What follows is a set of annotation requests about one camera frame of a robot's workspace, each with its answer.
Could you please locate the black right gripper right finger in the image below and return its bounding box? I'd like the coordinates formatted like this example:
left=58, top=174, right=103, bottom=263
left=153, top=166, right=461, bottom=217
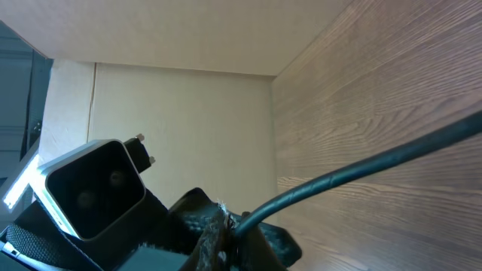
left=231, top=223, right=290, bottom=271

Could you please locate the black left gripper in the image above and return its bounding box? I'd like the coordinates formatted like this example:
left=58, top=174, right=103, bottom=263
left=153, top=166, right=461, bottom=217
left=0, top=137, right=303, bottom=271

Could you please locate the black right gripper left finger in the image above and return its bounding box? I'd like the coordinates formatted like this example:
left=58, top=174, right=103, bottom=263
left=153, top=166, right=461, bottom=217
left=188, top=205, right=231, bottom=271

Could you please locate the black cable with white tag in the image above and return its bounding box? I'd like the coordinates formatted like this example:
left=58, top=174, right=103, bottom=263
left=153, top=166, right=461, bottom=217
left=232, top=109, right=482, bottom=238

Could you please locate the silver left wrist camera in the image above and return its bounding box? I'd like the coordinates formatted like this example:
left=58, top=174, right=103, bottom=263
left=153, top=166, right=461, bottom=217
left=29, top=139, right=146, bottom=241

